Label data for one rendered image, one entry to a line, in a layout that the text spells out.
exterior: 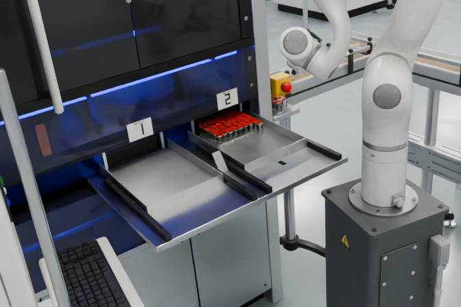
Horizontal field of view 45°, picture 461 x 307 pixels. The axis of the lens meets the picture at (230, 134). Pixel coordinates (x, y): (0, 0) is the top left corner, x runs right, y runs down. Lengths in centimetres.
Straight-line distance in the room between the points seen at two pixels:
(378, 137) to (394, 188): 16
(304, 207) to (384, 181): 163
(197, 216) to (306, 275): 121
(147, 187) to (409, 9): 91
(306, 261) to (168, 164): 115
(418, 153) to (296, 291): 83
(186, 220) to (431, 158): 138
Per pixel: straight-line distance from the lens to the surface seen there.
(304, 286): 264
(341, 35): 139
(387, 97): 136
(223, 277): 228
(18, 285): 117
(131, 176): 181
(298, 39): 140
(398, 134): 149
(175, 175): 177
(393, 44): 147
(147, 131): 180
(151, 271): 206
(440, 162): 259
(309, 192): 327
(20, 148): 104
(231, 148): 189
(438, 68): 242
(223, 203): 160
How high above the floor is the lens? 175
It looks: 26 degrees down
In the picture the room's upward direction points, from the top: 6 degrees counter-clockwise
